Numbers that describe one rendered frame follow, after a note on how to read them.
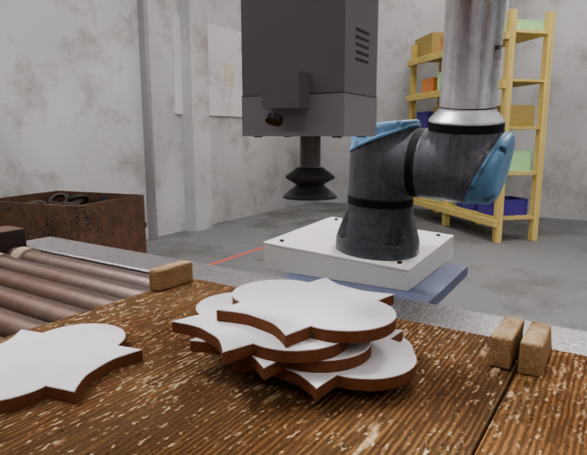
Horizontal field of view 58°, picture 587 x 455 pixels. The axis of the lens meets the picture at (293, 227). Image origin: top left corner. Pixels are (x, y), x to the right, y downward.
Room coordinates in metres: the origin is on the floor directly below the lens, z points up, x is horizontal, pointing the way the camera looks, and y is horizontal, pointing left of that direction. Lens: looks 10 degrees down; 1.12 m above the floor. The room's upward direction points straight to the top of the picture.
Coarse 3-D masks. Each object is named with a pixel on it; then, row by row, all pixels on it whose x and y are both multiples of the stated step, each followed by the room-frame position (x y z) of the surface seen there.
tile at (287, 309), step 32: (256, 288) 0.45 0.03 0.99; (288, 288) 0.45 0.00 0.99; (320, 288) 0.45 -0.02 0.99; (352, 288) 0.45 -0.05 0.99; (224, 320) 0.39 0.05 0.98; (256, 320) 0.38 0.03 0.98; (288, 320) 0.37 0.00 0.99; (320, 320) 0.37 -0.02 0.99; (352, 320) 0.37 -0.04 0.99; (384, 320) 0.37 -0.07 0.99
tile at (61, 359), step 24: (24, 336) 0.44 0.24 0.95; (48, 336) 0.44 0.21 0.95; (72, 336) 0.44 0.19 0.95; (96, 336) 0.44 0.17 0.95; (120, 336) 0.44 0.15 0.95; (0, 360) 0.39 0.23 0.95; (24, 360) 0.39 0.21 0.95; (48, 360) 0.39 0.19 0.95; (72, 360) 0.39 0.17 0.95; (96, 360) 0.39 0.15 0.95; (120, 360) 0.40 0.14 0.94; (0, 384) 0.35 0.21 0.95; (24, 384) 0.35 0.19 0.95; (48, 384) 0.35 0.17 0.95; (72, 384) 0.35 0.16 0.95; (0, 408) 0.32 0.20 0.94
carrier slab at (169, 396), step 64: (64, 320) 0.50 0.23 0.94; (128, 320) 0.50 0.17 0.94; (128, 384) 0.37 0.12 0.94; (192, 384) 0.37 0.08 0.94; (256, 384) 0.37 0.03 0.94; (448, 384) 0.37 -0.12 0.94; (0, 448) 0.29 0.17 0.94; (64, 448) 0.29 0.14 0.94; (128, 448) 0.29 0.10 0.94; (192, 448) 0.29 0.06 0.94; (256, 448) 0.29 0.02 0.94; (320, 448) 0.29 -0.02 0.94; (384, 448) 0.29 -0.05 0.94; (448, 448) 0.29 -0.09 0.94
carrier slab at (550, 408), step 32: (512, 384) 0.37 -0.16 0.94; (544, 384) 0.37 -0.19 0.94; (576, 384) 0.37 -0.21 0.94; (512, 416) 0.32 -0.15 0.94; (544, 416) 0.32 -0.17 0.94; (576, 416) 0.32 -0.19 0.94; (480, 448) 0.29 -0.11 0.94; (512, 448) 0.29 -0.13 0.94; (544, 448) 0.29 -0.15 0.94; (576, 448) 0.29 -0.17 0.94
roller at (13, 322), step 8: (0, 312) 0.57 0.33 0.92; (8, 312) 0.57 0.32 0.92; (16, 312) 0.58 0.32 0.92; (0, 320) 0.56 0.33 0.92; (8, 320) 0.55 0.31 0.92; (16, 320) 0.55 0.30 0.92; (24, 320) 0.55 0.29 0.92; (32, 320) 0.55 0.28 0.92; (40, 320) 0.55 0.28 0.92; (0, 328) 0.55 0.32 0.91; (8, 328) 0.54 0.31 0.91; (16, 328) 0.54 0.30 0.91; (24, 328) 0.53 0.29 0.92; (32, 328) 0.53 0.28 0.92; (0, 336) 0.54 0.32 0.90
